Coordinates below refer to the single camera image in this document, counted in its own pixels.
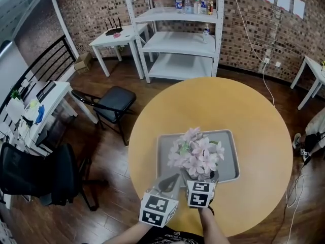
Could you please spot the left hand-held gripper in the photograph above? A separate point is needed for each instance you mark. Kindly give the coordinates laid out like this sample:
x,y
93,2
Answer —
x,y
157,207

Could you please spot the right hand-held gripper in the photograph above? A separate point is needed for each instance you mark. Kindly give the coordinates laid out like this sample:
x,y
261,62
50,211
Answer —
x,y
199,194

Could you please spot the pink artificial flower bouquet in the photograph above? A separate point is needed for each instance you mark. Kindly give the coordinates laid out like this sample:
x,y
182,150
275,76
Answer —
x,y
198,156

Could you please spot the grey rectangular tray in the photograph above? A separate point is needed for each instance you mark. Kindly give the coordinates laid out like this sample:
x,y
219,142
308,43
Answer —
x,y
229,161

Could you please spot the person's right forearm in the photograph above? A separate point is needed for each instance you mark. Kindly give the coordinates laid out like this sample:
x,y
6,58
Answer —
x,y
213,227

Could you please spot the person's left forearm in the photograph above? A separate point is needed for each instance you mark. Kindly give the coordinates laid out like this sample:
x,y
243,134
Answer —
x,y
127,234

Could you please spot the person's black printed shirt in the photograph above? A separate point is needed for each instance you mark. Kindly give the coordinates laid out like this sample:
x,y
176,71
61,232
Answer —
x,y
172,238

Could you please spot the round yellow wooden table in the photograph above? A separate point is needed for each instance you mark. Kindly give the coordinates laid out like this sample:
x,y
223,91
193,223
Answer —
x,y
215,103

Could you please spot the black folding chair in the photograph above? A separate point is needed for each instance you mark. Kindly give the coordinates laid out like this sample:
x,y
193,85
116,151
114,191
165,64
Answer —
x,y
115,103

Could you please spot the black device with marker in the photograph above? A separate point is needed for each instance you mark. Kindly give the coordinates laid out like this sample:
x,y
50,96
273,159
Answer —
x,y
311,142

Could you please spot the black mesh office chair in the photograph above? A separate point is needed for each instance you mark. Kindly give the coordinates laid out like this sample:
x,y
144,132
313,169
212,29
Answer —
x,y
38,171

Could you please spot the blue cloth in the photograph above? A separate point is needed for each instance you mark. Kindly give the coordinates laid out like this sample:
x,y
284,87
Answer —
x,y
40,113

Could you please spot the white metal shelf rack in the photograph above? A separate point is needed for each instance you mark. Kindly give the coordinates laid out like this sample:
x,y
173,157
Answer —
x,y
177,44

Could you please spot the white office desk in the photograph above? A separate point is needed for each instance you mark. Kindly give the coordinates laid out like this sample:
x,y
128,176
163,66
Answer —
x,y
57,93

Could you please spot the yellow-green desk item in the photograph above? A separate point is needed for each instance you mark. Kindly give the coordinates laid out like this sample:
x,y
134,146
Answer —
x,y
34,103

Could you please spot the clear bottle dark label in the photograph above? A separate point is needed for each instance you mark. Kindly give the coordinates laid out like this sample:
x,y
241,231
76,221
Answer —
x,y
206,33

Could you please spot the black flat device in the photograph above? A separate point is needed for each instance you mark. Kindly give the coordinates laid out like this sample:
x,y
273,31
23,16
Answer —
x,y
45,90

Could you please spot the cardboard box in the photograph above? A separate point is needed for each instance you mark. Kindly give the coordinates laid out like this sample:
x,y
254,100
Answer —
x,y
83,62

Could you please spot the small white side table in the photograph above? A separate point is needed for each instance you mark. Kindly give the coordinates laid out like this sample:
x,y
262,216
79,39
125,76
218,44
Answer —
x,y
313,66

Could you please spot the white monitor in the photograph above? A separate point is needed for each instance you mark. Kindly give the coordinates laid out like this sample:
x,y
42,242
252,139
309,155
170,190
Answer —
x,y
15,110

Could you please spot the small white table with router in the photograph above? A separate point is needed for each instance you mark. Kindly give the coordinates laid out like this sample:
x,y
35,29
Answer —
x,y
101,41

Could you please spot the pink small item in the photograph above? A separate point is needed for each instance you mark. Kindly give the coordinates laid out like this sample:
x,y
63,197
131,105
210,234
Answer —
x,y
116,35

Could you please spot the black router with antennas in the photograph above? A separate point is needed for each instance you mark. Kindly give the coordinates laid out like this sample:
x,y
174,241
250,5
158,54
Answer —
x,y
113,31

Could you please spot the small green potted plant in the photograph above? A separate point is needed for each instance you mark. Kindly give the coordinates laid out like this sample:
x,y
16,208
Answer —
x,y
15,94

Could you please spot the black metal railing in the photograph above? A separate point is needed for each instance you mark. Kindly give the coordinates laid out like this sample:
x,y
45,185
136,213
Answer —
x,y
50,57

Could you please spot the white drink bottle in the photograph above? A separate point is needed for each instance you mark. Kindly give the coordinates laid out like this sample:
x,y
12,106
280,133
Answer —
x,y
197,6

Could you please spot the yellow drink bottle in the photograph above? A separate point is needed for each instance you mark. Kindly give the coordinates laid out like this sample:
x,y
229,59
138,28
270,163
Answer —
x,y
210,6

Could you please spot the small clear water bottle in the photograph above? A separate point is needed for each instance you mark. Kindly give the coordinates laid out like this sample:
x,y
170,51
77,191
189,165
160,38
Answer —
x,y
187,6

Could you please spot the blue drink bottle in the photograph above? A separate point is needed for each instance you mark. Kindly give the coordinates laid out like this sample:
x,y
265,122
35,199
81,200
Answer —
x,y
204,4

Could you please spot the bottle with blue label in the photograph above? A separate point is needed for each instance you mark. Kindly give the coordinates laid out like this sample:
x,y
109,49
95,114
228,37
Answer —
x,y
178,4

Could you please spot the black pendant lamp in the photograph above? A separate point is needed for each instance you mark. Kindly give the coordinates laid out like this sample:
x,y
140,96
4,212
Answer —
x,y
5,47

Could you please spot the white wall socket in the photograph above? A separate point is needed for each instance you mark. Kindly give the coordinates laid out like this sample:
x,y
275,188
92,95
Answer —
x,y
266,60
278,64

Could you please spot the white support post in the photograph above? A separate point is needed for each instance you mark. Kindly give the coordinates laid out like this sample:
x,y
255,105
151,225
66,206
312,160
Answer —
x,y
63,22

